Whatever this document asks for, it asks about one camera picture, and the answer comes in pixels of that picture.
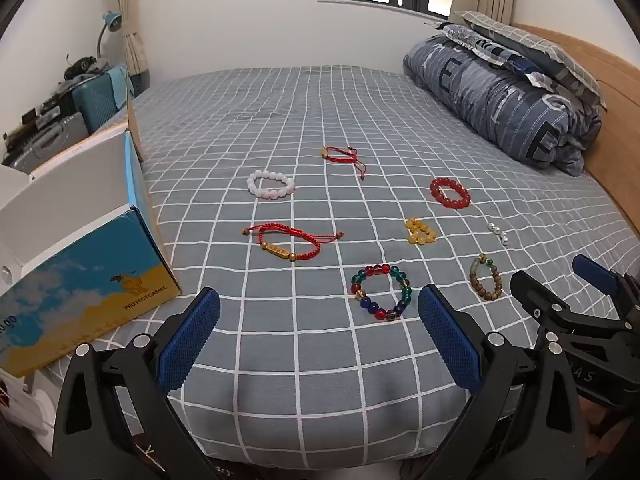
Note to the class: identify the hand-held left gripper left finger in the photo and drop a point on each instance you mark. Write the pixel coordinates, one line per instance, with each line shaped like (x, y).
(192, 335)

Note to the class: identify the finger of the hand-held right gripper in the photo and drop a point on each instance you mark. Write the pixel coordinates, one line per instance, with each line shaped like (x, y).
(595, 270)
(532, 296)

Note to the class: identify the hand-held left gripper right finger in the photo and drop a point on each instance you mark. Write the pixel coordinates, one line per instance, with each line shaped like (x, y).
(447, 340)

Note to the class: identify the blue and yellow cardboard box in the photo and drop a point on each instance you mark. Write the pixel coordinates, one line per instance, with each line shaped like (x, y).
(90, 280)

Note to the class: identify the wooden headboard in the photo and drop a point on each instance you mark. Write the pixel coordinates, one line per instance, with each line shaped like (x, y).
(615, 90)

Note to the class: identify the white package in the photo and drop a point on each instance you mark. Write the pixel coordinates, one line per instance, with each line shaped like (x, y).
(25, 405)

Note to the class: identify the folded blue grey quilt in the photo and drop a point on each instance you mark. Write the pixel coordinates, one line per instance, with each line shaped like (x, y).
(490, 100)

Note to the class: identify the grey suitcase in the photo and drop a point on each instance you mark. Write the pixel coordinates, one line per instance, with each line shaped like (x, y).
(50, 140)

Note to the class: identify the teal suitcase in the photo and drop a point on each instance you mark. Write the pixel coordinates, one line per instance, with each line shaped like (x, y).
(97, 105)

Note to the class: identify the grey checked bed sheet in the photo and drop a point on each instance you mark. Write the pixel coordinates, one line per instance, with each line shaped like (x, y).
(300, 110)

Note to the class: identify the light blue cloth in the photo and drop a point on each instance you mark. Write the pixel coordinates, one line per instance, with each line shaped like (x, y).
(119, 82)

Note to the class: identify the black headphones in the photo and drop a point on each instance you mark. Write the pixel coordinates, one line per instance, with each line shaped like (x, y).
(82, 65)

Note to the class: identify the beige tied curtain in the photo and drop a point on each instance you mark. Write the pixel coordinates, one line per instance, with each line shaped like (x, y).
(131, 35)

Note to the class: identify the blue desk lamp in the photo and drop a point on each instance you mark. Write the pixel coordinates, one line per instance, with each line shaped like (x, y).
(112, 21)

